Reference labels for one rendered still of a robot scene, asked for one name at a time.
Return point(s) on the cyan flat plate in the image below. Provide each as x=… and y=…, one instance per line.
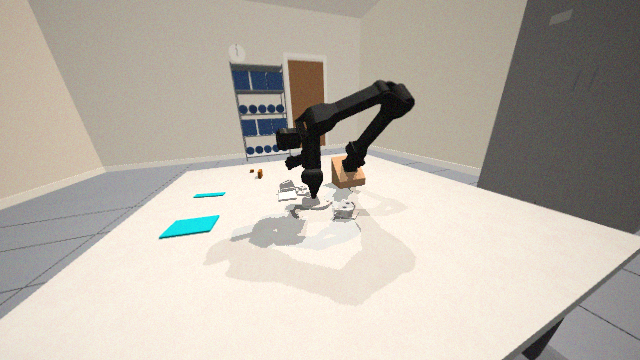
x=190, y=227

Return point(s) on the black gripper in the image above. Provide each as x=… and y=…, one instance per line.
x=312, y=175

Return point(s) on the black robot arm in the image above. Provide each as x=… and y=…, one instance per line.
x=395, y=99

